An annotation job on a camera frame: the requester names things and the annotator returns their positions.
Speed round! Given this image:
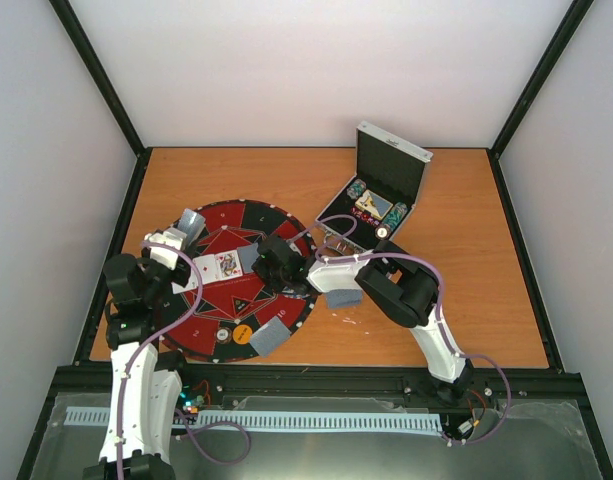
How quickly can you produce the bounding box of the two of clubs card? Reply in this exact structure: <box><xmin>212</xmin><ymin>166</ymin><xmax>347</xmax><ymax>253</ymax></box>
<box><xmin>172</xmin><ymin>275</ymin><xmax>197</xmax><ymax>295</ymax></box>

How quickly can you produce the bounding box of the ace of diamonds card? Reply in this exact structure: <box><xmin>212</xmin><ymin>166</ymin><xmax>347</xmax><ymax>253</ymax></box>
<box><xmin>193</xmin><ymin>255</ymin><xmax>220</xmax><ymax>285</ymax></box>

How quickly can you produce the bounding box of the grey face-down card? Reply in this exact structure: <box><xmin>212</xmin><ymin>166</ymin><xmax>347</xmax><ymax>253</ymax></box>
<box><xmin>237</xmin><ymin>243</ymin><xmax>259</xmax><ymax>274</ymax></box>

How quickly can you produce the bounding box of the grey card deck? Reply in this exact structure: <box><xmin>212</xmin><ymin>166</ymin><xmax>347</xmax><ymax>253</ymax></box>
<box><xmin>177</xmin><ymin>208</ymin><xmax>206</xmax><ymax>245</ymax></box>

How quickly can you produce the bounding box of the grey playing cards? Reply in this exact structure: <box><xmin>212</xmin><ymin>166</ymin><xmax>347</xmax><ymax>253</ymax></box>
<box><xmin>325</xmin><ymin>289</ymin><xmax>363</xmax><ymax>309</ymax></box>

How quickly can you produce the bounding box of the orange black poker chip stack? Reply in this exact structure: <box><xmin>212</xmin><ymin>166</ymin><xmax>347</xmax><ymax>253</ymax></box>
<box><xmin>215</xmin><ymin>327</ymin><xmax>232</xmax><ymax>344</ymax></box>

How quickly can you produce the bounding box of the orange big blind button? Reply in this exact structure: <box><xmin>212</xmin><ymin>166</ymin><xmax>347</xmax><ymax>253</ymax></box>
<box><xmin>232</xmin><ymin>324</ymin><xmax>253</xmax><ymax>345</ymax></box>

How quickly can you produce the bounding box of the poker chip row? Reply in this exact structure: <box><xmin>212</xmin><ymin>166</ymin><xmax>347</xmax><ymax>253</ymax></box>
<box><xmin>346</xmin><ymin>178</ymin><xmax>366</xmax><ymax>200</ymax></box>
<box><xmin>375</xmin><ymin>202</ymin><xmax>408</xmax><ymax>239</ymax></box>

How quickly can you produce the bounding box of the aluminium poker chip case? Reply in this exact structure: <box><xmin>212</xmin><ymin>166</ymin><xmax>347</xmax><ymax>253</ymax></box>
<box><xmin>317</xmin><ymin>121</ymin><xmax>433</xmax><ymax>255</ymax></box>

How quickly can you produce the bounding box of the queen face card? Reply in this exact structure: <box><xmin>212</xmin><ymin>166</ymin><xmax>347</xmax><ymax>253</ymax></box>
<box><xmin>215</xmin><ymin>250</ymin><xmax>243</xmax><ymax>280</ymax></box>

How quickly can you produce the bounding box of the red black triangular button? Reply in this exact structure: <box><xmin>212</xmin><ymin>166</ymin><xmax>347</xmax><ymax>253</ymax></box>
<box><xmin>232</xmin><ymin>297</ymin><xmax>251</xmax><ymax>315</ymax></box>

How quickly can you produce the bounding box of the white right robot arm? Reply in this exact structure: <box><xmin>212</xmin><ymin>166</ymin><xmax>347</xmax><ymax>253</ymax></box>
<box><xmin>252</xmin><ymin>234</ymin><xmax>473</xmax><ymax>406</ymax></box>

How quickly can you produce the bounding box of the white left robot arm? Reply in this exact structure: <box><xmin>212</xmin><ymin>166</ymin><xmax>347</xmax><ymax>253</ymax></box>
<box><xmin>82</xmin><ymin>225</ymin><xmax>204</xmax><ymax>479</ymax></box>

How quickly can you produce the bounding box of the round red black poker mat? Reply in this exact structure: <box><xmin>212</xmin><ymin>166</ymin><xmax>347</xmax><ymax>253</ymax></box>
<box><xmin>160</xmin><ymin>199</ymin><xmax>316</xmax><ymax>363</ymax></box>

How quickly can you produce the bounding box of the grey playing card on mat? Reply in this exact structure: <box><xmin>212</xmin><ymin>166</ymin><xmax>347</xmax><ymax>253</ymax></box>
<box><xmin>249</xmin><ymin>316</ymin><xmax>291</xmax><ymax>357</ymax></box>

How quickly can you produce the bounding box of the red dice row in case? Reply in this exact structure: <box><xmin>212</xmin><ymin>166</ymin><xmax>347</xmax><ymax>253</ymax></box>
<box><xmin>351</xmin><ymin>207</ymin><xmax>380</xmax><ymax>226</ymax></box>

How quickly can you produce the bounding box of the boxed card deck in case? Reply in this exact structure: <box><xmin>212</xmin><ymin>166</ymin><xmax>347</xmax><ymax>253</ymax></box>
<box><xmin>355</xmin><ymin>190</ymin><xmax>393</xmax><ymax>219</ymax></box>

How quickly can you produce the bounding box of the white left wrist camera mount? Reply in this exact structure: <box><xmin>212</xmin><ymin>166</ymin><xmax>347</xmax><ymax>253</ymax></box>
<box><xmin>144</xmin><ymin>227</ymin><xmax>187</xmax><ymax>270</ymax></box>

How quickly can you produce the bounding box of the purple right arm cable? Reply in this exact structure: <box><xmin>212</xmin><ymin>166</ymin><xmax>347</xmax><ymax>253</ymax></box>
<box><xmin>285</xmin><ymin>213</ymin><xmax>512</xmax><ymax>447</ymax></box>

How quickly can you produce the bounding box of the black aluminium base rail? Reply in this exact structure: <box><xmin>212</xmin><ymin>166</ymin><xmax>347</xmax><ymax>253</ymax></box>
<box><xmin>50</xmin><ymin>362</ymin><xmax>586</xmax><ymax>409</ymax></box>

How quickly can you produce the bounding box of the light blue cable duct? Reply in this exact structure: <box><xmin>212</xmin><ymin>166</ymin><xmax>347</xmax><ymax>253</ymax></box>
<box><xmin>64</xmin><ymin>405</ymin><xmax>445</xmax><ymax>434</ymax></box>

